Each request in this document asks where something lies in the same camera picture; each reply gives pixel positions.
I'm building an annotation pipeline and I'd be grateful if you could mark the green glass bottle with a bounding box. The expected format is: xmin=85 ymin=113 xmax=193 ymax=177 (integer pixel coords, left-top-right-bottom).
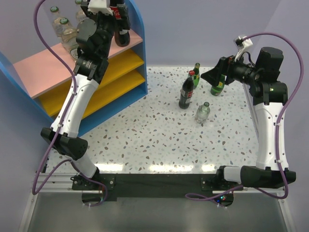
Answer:
xmin=193 ymin=63 xmax=200 ymax=88
xmin=211 ymin=75 xmax=225 ymax=96

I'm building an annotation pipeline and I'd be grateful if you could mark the green glass bottle left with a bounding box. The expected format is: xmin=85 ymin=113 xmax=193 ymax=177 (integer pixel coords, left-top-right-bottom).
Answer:
xmin=193 ymin=63 xmax=200 ymax=88

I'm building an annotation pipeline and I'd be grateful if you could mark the clear soda bottle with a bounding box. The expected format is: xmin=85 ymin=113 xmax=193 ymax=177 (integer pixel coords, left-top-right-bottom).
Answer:
xmin=60 ymin=18 xmax=78 ymax=61
xmin=195 ymin=101 xmax=211 ymax=124
xmin=50 ymin=6 xmax=66 ymax=48

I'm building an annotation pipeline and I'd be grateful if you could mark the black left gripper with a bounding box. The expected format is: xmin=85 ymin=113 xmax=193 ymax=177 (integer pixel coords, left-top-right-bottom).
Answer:
xmin=81 ymin=3 xmax=130 ymax=58

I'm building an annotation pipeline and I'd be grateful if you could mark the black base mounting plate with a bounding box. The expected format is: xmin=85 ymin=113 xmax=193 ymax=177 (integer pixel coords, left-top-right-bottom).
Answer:
xmin=71 ymin=173 xmax=243 ymax=207

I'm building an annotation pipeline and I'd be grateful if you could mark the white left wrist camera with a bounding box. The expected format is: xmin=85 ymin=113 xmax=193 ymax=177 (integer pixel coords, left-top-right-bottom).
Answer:
xmin=88 ymin=0 xmax=113 ymax=15

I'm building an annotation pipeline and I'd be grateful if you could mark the blue shelf with coloured boards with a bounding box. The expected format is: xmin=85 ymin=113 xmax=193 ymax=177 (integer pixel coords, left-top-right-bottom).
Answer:
xmin=0 ymin=0 xmax=147 ymax=135

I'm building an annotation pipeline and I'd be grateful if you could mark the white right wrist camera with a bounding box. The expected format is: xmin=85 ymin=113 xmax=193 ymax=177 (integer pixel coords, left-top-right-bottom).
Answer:
xmin=234 ymin=35 xmax=253 ymax=61

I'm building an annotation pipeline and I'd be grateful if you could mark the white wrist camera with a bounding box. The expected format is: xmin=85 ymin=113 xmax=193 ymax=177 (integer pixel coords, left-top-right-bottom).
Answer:
xmin=88 ymin=0 xmax=113 ymax=15
xmin=234 ymin=35 xmax=253 ymax=61

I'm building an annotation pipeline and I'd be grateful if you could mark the green glass bottle right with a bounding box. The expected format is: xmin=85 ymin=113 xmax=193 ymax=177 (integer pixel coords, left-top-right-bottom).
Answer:
xmin=211 ymin=75 xmax=225 ymax=96

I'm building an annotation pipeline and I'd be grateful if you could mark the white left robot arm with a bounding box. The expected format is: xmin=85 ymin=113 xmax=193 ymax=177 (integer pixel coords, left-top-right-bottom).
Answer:
xmin=41 ymin=0 xmax=130 ymax=189

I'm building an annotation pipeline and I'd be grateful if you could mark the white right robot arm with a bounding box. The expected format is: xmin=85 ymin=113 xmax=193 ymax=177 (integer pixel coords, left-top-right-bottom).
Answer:
xmin=200 ymin=47 xmax=296 ymax=190

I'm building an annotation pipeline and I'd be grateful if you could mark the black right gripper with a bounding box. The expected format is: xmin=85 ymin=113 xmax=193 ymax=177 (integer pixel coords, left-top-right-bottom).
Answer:
xmin=201 ymin=50 xmax=261 ymax=87

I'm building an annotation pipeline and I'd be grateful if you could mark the aluminium rail frame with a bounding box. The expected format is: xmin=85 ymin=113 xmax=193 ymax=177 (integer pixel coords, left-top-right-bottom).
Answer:
xmin=19 ymin=173 xmax=295 ymax=232

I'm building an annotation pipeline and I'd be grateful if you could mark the cola bottle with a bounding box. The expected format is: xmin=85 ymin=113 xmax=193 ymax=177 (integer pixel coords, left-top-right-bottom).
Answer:
xmin=110 ymin=0 xmax=128 ymax=47
xmin=179 ymin=70 xmax=195 ymax=109

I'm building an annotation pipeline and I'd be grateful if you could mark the clear soda bottle shelved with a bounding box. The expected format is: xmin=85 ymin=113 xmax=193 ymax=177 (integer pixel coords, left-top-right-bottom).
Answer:
xmin=74 ymin=0 xmax=87 ymax=23

